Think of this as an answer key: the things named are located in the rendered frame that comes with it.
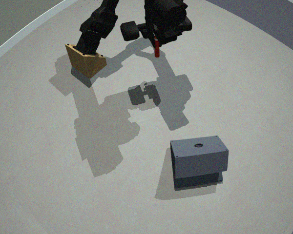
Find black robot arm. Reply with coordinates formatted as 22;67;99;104
73;0;188;55

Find red cylinder with white band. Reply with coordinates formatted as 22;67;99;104
154;36;160;58

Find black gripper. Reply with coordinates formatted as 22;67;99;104
120;5;192;48

